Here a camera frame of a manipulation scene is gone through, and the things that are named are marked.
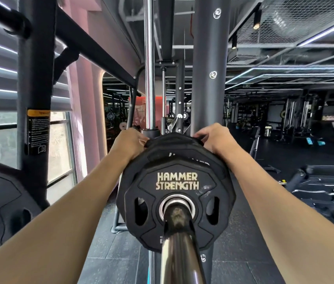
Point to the black power rack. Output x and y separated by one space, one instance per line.
33 70

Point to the black ceiling spotlight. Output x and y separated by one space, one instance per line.
234 41
257 19

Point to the dark ceiling air conditioner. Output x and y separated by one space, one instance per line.
241 56

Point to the person's right forearm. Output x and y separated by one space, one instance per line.
297 227

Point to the person's right hand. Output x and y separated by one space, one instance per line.
220 141

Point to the red banner white print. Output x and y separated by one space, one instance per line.
140 106

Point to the silver waste bin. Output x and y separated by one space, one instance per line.
268 132

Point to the small cyan block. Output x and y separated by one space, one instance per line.
321 143
309 141

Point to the chrome curl bar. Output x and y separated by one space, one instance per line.
312 191

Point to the person's left forearm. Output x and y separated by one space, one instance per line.
51 227

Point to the black round grip weight plate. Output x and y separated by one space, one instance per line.
4 198

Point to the glass window black frame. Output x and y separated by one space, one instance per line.
60 150

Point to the black yellow preacher curl bench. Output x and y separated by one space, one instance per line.
327 171

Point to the person's left hand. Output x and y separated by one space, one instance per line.
128 144

